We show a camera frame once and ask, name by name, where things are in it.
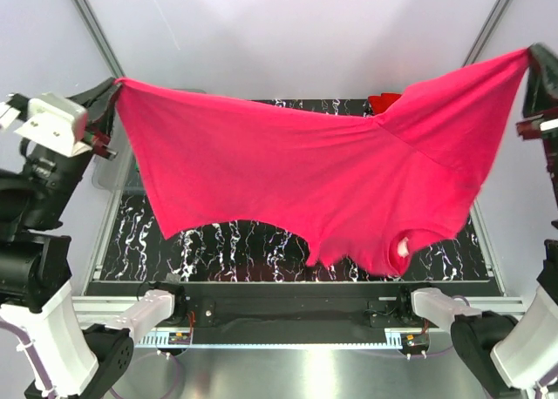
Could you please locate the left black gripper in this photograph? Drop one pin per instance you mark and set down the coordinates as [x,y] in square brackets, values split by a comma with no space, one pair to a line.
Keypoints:
[100,98]

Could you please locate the clear plastic bin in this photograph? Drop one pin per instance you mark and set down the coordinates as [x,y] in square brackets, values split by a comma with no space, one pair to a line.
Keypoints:
[118,173]

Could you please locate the right orange connector board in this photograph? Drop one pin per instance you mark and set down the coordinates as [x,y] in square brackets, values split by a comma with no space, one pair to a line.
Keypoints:
[414,340]

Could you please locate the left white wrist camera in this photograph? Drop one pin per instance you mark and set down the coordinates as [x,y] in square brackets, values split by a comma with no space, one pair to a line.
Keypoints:
[49,120]

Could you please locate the black marbled table mat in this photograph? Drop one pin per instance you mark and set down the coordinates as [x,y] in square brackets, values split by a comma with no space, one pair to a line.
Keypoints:
[244,251]

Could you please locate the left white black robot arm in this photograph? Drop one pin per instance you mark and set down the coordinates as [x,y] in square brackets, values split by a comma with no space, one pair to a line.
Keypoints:
[36,303]

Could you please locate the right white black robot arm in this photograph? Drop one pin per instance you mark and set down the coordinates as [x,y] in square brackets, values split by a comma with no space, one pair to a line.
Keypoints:
[505,354]

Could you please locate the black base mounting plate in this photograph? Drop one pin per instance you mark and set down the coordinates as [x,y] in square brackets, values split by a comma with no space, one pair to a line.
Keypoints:
[227,314]

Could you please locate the white slotted cable duct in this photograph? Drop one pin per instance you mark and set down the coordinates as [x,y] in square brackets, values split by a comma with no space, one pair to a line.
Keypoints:
[157,339]

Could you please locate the orange connector board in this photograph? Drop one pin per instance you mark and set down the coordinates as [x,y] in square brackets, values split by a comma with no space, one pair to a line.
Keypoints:
[179,338]
[414,340]

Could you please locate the folded red t shirt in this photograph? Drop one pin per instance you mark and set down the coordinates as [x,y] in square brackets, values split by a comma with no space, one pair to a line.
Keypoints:
[380,103]

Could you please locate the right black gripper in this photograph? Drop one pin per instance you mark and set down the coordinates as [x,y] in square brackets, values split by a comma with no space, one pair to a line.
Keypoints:
[540,91]

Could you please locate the pink t shirt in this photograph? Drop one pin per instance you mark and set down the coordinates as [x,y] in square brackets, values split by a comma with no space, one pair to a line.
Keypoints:
[373,188]

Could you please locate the left orange connector board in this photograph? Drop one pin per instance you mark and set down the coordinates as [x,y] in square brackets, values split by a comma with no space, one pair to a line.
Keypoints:
[179,338]

